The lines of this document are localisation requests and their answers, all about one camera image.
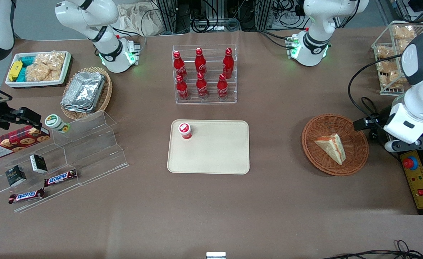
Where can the stack of foil trays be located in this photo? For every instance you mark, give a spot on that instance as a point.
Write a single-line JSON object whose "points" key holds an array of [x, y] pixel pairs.
{"points": [[83, 91]]}

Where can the beige plastic tray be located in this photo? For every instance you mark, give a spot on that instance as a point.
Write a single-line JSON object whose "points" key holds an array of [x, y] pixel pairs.
{"points": [[215, 151]]}

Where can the clear bag of snacks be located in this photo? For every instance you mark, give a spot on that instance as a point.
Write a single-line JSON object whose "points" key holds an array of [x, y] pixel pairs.
{"points": [[404, 32], [393, 80], [385, 52], [389, 66], [405, 45]]}

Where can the red emergency stop button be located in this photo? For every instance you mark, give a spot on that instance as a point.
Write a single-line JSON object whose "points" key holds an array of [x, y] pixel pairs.
{"points": [[410, 163]]}

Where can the beige cloth bag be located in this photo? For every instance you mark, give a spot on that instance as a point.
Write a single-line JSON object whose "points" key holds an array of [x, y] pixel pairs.
{"points": [[136, 19]]}

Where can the clear bag of crackers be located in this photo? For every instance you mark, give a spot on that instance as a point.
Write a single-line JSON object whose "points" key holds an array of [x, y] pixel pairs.
{"points": [[46, 66]]}

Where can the green-lidded white cup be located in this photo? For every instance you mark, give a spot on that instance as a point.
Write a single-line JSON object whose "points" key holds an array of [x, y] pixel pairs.
{"points": [[55, 122]]}

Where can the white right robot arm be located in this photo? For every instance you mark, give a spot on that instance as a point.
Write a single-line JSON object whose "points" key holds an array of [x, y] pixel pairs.
{"points": [[105, 46]]}

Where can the yellow snack packet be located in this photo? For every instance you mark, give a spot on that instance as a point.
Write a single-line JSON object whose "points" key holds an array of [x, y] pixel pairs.
{"points": [[15, 70]]}

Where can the red cola bottle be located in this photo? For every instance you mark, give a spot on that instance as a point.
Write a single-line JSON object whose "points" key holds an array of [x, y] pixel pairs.
{"points": [[222, 88], [200, 63], [179, 66], [182, 90], [201, 88], [228, 64]]}

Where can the teal snack packets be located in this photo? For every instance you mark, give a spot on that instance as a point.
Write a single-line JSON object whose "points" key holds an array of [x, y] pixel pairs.
{"points": [[27, 60]]}

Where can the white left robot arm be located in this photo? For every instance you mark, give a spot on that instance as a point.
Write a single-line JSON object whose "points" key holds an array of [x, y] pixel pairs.
{"points": [[418, 93]]}

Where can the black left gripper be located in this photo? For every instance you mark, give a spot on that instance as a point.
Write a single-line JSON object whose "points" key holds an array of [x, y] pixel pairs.
{"points": [[380, 121]]}

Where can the clear acrylic stepped stand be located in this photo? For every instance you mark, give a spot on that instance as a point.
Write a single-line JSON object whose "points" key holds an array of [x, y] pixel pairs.
{"points": [[92, 151]]}

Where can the small black box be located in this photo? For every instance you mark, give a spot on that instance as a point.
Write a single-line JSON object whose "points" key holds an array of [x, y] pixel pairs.
{"points": [[16, 175], [39, 163]]}

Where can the round brown wicker basket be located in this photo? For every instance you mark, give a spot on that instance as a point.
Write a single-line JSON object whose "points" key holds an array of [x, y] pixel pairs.
{"points": [[355, 154]]}

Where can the white rectangular plastic bin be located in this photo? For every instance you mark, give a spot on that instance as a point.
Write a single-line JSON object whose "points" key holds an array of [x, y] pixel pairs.
{"points": [[35, 83]]}

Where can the small white box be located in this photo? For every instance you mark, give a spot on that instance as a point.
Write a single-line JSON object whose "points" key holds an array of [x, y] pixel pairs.
{"points": [[215, 255]]}

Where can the oval light wicker basket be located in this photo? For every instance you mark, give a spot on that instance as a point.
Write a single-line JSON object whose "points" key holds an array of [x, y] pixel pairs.
{"points": [[105, 97]]}

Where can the red tartan cookie box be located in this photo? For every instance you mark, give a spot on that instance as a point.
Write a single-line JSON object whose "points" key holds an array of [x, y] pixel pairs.
{"points": [[17, 142]]}

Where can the brown Snickers bar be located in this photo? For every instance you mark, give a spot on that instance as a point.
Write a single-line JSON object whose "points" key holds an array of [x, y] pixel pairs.
{"points": [[26, 196], [60, 177]]}

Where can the yellow control box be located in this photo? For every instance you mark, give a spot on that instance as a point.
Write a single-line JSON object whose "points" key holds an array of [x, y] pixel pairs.
{"points": [[422, 201]]}

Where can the triangular sandwich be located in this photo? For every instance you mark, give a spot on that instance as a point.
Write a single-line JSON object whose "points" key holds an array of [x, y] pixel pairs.
{"points": [[332, 147]]}

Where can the clear acrylic bottle rack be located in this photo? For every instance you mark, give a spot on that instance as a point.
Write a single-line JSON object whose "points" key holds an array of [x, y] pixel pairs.
{"points": [[211, 101]]}

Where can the red-lidded small cup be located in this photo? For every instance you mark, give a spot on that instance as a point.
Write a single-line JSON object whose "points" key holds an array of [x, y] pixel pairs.
{"points": [[185, 130]]}

